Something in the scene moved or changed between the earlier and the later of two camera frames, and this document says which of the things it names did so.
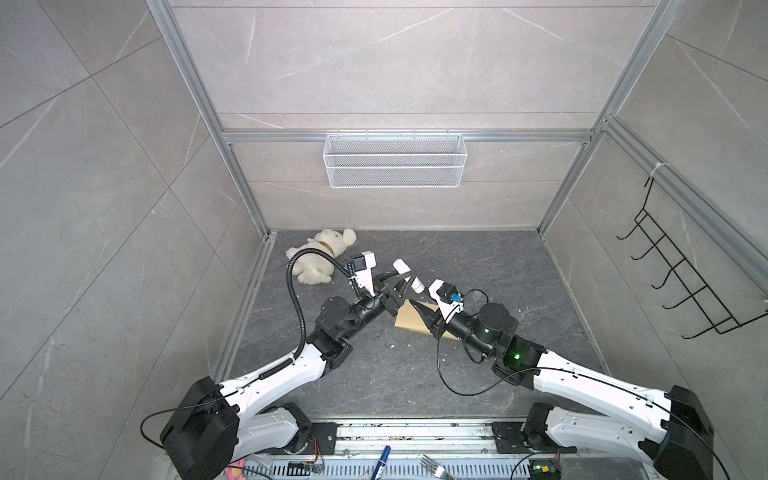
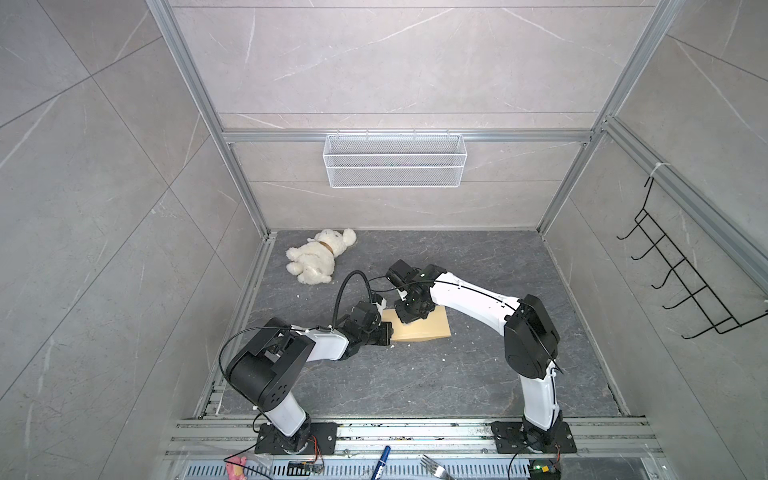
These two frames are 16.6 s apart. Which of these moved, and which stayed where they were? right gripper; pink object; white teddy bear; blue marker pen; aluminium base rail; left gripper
Moved: right gripper; left gripper
Stayed: blue marker pen; aluminium base rail; pink object; white teddy bear
